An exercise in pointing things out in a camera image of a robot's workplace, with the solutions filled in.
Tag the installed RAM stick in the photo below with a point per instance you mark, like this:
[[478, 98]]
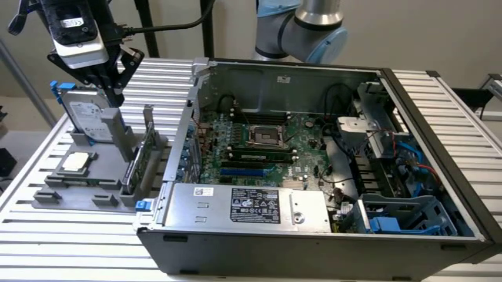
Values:
[[259, 157]]

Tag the grey parts rack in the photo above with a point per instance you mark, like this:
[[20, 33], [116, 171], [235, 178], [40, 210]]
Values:
[[102, 164]]

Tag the graphics card with metal bracket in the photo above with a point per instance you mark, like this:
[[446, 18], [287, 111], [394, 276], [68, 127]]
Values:
[[139, 164]]

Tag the CPU socket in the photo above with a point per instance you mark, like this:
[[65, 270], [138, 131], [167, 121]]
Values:
[[266, 136]]

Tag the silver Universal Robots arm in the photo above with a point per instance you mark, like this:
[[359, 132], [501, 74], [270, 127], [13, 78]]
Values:
[[282, 35]]

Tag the aluminium profile rail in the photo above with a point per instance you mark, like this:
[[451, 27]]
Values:
[[491, 85]]

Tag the black RAM slot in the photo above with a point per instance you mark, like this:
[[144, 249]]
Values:
[[260, 119]]

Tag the black stand post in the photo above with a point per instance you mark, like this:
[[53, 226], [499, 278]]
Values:
[[148, 35], [207, 38]]

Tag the silver chipset heat sink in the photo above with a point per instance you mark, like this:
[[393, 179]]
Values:
[[294, 184]]

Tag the silver power supply unit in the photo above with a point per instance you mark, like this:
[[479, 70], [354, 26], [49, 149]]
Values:
[[196, 217]]

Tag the black box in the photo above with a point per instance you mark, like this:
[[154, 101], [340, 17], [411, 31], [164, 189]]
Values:
[[7, 161]]

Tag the green motherboard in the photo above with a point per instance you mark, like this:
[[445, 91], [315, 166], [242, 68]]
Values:
[[310, 147]]

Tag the blue plastic disk bay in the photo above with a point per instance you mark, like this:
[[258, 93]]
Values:
[[407, 205]]

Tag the black open PC case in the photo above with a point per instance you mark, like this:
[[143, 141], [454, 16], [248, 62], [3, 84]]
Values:
[[274, 252]]

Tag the black monitor-like object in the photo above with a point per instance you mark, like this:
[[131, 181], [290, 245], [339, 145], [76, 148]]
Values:
[[470, 101]]

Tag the white case sticker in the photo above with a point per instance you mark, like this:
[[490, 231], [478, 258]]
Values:
[[283, 79]]

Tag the blue expansion slot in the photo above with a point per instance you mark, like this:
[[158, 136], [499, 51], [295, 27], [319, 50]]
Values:
[[244, 172]]

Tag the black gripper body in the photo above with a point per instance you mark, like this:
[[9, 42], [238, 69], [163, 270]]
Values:
[[107, 23]]

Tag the black expansion slot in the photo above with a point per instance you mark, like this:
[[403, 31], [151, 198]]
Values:
[[243, 164]]

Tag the black table end cap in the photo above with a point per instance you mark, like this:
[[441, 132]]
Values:
[[435, 74]]

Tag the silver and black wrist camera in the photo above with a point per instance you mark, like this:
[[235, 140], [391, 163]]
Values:
[[76, 32]]

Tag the blue case latch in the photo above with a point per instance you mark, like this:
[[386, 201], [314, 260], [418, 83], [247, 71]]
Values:
[[142, 205]]

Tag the hard disk with blue bracket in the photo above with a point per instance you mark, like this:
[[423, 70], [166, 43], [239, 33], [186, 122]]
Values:
[[85, 114]]

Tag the silver CPU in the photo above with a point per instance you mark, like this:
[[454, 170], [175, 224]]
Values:
[[77, 161]]

